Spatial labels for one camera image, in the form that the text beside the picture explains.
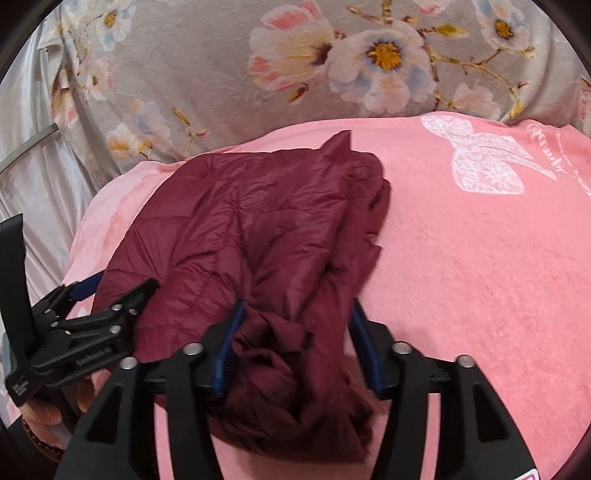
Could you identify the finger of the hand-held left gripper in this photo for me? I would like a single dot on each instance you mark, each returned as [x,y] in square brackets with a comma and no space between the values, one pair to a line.
[134,300]
[85,286]

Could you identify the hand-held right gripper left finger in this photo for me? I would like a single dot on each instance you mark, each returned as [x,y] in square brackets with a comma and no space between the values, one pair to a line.
[227,350]

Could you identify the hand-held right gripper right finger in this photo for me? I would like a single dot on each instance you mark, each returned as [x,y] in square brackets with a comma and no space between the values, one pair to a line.
[365,344]

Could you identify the maroon quilted jacket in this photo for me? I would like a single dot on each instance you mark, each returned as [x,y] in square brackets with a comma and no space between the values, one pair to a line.
[258,240]

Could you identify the person's left hand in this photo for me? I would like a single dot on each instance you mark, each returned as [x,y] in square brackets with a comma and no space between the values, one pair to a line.
[51,408]

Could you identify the white satin cloth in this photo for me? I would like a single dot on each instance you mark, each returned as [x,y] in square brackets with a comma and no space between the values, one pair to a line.
[37,184]

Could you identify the pink blanket with white print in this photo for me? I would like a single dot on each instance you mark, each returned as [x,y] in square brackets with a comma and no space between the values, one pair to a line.
[461,277]

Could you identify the grey curved rod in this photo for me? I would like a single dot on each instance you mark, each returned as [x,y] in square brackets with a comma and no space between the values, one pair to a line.
[27,143]

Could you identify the grey floral bed sheet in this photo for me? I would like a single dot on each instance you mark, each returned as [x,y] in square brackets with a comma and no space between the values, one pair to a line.
[207,69]

